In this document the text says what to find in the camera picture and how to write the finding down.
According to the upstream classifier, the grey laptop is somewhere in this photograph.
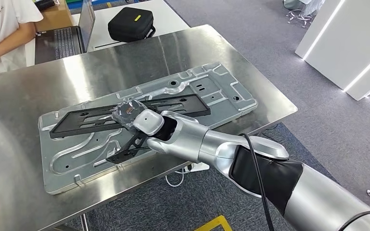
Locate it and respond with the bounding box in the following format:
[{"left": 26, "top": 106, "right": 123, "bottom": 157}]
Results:
[{"left": 34, "top": 0, "right": 96, "bottom": 65}]

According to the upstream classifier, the white power strip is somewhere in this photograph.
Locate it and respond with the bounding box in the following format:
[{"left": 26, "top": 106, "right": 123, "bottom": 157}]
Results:
[{"left": 189, "top": 162, "right": 211, "bottom": 173}]

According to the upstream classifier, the stainless steel workbench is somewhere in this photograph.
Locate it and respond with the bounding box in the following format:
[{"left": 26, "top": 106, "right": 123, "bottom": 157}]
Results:
[{"left": 0, "top": 24, "right": 298, "bottom": 231}]

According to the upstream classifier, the white lit display stand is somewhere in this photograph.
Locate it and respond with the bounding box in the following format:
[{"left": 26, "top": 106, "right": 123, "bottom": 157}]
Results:
[{"left": 295, "top": 0, "right": 370, "bottom": 102}]

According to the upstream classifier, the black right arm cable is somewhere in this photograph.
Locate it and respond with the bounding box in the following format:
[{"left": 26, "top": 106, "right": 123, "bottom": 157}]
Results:
[{"left": 239, "top": 133, "right": 275, "bottom": 231}]

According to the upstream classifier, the brown cardboard box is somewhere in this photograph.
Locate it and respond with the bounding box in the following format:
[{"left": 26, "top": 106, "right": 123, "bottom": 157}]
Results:
[{"left": 34, "top": 0, "right": 75, "bottom": 33}]

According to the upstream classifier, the stamped grey metal panel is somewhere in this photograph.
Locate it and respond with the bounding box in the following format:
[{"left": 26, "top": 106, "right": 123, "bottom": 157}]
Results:
[{"left": 38, "top": 62, "right": 258, "bottom": 196}]

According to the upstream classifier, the white table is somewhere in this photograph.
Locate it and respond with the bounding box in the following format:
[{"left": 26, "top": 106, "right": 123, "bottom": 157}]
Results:
[{"left": 25, "top": 0, "right": 190, "bottom": 67}]

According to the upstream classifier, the black license plate frame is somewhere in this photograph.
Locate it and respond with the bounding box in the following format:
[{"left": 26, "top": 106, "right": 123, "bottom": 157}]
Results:
[{"left": 49, "top": 93, "right": 211, "bottom": 139}]

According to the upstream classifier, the white cable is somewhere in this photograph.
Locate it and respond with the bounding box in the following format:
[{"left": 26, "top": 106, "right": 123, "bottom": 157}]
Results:
[{"left": 165, "top": 169, "right": 192, "bottom": 188}]

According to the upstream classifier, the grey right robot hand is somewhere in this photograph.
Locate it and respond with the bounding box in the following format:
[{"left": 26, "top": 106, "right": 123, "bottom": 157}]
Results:
[{"left": 112, "top": 99, "right": 145, "bottom": 131}]

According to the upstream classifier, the person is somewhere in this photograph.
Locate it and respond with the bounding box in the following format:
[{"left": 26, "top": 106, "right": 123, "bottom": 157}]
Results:
[{"left": 0, "top": 0, "right": 44, "bottom": 195}]

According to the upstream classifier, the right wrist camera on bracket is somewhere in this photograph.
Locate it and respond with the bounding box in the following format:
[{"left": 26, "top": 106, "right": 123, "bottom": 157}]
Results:
[{"left": 106, "top": 131, "right": 150, "bottom": 165}]

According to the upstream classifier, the black zip case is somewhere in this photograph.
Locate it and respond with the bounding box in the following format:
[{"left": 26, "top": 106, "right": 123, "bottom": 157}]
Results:
[{"left": 107, "top": 7, "right": 156, "bottom": 43}]

